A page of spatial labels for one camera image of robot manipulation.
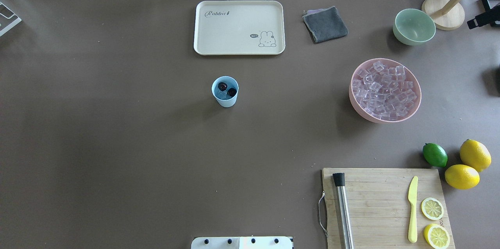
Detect light blue cup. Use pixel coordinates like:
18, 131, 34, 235
211, 76, 239, 107

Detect wooden cutting board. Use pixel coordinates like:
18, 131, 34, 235
321, 168, 452, 249

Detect yellow plastic knife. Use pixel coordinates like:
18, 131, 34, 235
407, 176, 418, 243

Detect lemon half upper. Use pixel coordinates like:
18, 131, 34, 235
423, 224, 451, 249

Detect lemon slice lower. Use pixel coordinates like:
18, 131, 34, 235
420, 197, 444, 220

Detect whole yellow lemon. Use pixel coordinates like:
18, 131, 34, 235
459, 139, 492, 172
445, 164, 480, 190

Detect clear ice cubes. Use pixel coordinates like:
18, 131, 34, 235
352, 61, 418, 120

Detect green bowl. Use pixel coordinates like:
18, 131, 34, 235
393, 9, 436, 46

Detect wooden mug tree stand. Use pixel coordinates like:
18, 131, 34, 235
421, 0, 465, 30

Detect pink bowl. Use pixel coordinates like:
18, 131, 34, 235
349, 58, 422, 124

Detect grey folded cloth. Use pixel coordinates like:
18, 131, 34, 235
302, 5, 348, 43

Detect green lime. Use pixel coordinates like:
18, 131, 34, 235
423, 143, 448, 167

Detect steel muddler black tip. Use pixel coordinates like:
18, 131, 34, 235
332, 172, 355, 249

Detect ice cube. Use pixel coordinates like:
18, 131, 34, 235
216, 90, 230, 100

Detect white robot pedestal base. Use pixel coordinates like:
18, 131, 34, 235
191, 236, 294, 249

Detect cream rabbit tray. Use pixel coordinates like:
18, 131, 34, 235
193, 1, 286, 56

